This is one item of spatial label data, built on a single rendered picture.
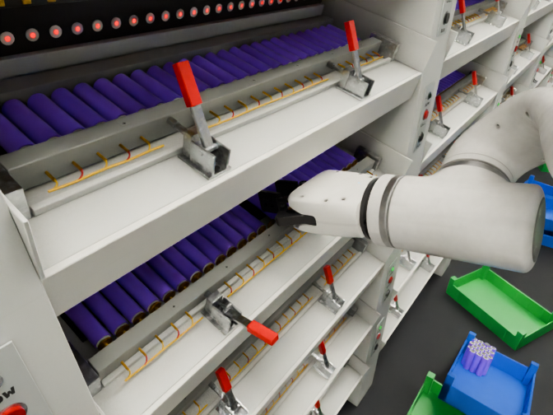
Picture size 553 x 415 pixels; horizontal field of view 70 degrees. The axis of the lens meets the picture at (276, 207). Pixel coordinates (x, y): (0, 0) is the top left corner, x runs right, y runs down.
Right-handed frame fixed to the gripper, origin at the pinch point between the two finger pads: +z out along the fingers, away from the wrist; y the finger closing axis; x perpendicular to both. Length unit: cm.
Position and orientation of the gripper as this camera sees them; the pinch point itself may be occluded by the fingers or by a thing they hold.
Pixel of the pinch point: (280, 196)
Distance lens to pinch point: 57.1
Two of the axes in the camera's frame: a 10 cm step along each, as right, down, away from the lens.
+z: -7.6, -1.2, 6.4
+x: 2.0, 9.0, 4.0
